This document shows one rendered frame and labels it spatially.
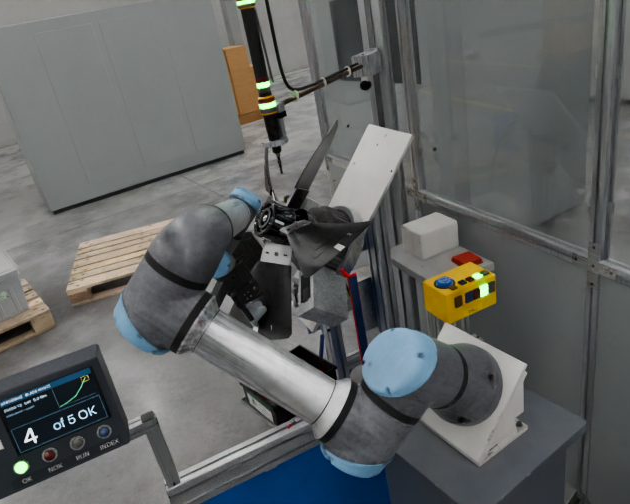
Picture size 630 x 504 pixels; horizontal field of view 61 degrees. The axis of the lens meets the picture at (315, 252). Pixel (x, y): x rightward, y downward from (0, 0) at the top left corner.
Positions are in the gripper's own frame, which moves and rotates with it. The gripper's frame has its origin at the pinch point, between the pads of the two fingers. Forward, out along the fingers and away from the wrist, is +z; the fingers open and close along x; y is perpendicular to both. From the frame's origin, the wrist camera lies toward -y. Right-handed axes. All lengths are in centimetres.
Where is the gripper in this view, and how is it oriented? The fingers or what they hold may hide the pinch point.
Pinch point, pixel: (254, 324)
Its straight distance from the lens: 155.3
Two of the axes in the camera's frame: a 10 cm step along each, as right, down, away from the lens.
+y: 8.0, -5.7, 1.8
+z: 4.3, 7.5, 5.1
